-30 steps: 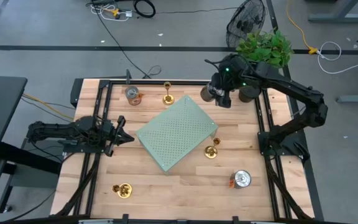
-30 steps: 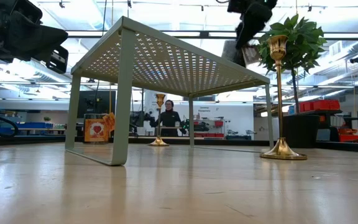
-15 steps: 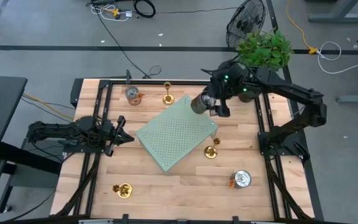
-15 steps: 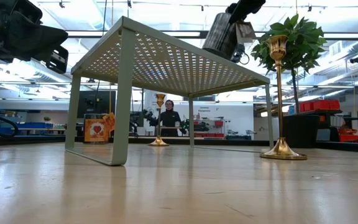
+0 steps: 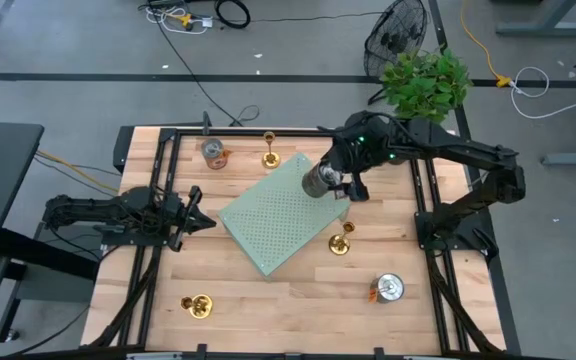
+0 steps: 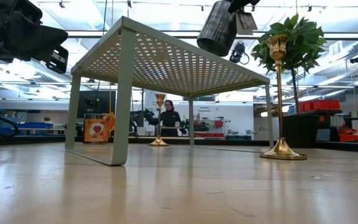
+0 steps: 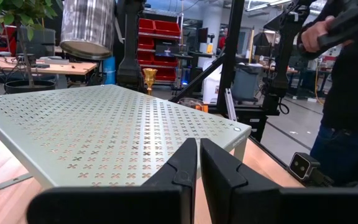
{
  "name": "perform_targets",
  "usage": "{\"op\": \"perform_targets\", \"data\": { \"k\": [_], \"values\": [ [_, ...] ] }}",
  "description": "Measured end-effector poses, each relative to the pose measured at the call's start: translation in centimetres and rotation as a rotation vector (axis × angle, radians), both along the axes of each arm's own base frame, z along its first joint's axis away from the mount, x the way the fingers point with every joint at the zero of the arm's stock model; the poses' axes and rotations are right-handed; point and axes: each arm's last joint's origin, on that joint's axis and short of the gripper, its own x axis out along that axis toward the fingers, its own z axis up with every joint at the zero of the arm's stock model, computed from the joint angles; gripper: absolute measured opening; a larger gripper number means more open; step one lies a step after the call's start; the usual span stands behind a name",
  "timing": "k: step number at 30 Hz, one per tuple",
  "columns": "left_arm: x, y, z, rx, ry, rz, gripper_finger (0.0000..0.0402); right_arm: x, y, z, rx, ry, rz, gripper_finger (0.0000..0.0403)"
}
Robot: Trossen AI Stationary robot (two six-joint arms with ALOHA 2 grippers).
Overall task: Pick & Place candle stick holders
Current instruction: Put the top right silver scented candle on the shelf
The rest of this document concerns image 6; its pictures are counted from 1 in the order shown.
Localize potted green plant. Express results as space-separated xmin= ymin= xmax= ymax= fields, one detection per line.
xmin=250 ymin=14 xmax=328 ymax=149

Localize medium brass candlestick holder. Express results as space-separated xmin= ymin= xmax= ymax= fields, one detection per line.
xmin=147 ymin=93 xmax=170 ymax=147

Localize green perforated metal shelf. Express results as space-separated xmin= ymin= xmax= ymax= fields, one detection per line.
xmin=64 ymin=16 xmax=275 ymax=167

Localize dark ribbed candle tin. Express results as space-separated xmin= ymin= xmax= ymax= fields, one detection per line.
xmin=196 ymin=0 xmax=259 ymax=57

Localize small red storage bin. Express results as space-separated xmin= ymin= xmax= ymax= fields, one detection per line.
xmin=300 ymin=101 xmax=315 ymax=113

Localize orange heart gift bag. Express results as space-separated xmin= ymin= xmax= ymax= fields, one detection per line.
xmin=83 ymin=111 xmax=116 ymax=144

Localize blue storage bins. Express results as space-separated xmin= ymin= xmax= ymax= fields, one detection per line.
xmin=0 ymin=121 xmax=54 ymax=136

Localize large red storage bin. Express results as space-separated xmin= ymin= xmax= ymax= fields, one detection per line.
xmin=313 ymin=99 xmax=341 ymax=111

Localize person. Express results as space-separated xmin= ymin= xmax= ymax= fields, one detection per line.
xmin=160 ymin=99 xmax=183 ymax=138

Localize black aluminium table frame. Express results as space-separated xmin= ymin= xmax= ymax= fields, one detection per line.
xmin=0 ymin=135 xmax=358 ymax=155

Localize orange storage bin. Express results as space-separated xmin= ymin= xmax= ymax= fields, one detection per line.
xmin=338 ymin=128 xmax=358 ymax=143

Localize red bin rack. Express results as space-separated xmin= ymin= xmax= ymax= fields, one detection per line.
xmin=193 ymin=119 xmax=225 ymax=139

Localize black overhead camera device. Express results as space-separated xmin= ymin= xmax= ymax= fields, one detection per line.
xmin=228 ymin=42 xmax=250 ymax=66

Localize tall brass candlestick holder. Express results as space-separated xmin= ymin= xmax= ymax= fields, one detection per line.
xmin=259 ymin=34 xmax=308 ymax=161

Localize black computer monitor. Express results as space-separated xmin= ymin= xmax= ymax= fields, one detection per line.
xmin=77 ymin=90 xmax=117 ymax=119

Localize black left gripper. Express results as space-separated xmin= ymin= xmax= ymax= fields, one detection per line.
xmin=0 ymin=0 xmax=70 ymax=75

